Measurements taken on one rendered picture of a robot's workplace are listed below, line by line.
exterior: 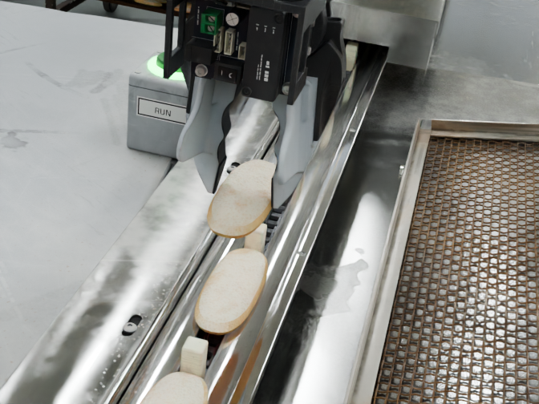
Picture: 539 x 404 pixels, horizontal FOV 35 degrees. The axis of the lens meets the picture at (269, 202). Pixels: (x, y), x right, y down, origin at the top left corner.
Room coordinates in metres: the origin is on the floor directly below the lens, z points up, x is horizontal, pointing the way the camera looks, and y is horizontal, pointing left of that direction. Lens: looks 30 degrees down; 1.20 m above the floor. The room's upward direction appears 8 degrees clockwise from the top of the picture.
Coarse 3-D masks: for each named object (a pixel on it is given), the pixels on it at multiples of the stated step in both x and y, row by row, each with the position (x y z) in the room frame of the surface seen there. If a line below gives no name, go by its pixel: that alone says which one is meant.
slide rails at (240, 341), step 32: (352, 96) 0.84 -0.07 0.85; (320, 160) 0.69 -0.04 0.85; (288, 224) 0.57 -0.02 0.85; (224, 256) 0.52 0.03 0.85; (288, 256) 0.53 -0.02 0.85; (192, 288) 0.47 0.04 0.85; (192, 320) 0.44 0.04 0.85; (256, 320) 0.45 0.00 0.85; (160, 352) 0.41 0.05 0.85; (224, 352) 0.41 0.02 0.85; (224, 384) 0.38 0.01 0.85
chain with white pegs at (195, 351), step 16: (352, 48) 0.94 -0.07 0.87; (352, 64) 0.94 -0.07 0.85; (272, 208) 0.61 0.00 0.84; (272, 224) 0.59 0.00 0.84; (256, 240) 0.52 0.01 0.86; (208, 336) 0.44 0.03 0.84; (224, 336) 0.44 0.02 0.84; (192, 352) 0.39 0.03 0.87; (208, 352) 0.42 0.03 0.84; (192, 368) 0.39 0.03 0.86; (208, 368) 0.41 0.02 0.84
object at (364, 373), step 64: (448, 128) 0.69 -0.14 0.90; (512, 128) 0.68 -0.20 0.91; (448, 192) 0.58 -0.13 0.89; (512, 192) 0.58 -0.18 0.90; (384, 256) 0.47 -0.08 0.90; (448, 256) 0.49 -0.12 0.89; (512, 256) 0.49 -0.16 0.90; (384, 320) 0.41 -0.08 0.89; (512, 320) 0.42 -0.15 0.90; (448, 384) 0.36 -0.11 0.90; (512, 384) 0.36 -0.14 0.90
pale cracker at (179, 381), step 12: (180, 372) 0.38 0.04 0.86; (156, 384) 0.37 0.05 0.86; (168, 384) 0.37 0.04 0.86; (180, 384) 0.37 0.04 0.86; (192, 384) 0.37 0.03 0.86; (204, 384) 0.38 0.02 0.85; (144, 396) 0.36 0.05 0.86; (156, 396) 0.36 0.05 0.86; (168, 396) 0.36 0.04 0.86; (180, 396) 0.36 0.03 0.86; (192, 396) 0.36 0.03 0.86; (204, 396) 0.37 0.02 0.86
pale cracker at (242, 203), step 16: (256, 160) 0.52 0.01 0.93; (240, 176) 0.49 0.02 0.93; (256, 176) 0.49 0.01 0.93; (272, 176) 0.50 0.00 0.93; (224, 192) 0.47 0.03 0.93; (240, 192) 0.47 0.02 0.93; (256, 192) 0.48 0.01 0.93; (224, 208) 0.45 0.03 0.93; (240, 208) 0.45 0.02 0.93; (256, 208) 0.46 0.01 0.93; (224, 224) 0.44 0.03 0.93; (240, 224) 0.44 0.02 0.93; (256, 224) 0.45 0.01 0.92
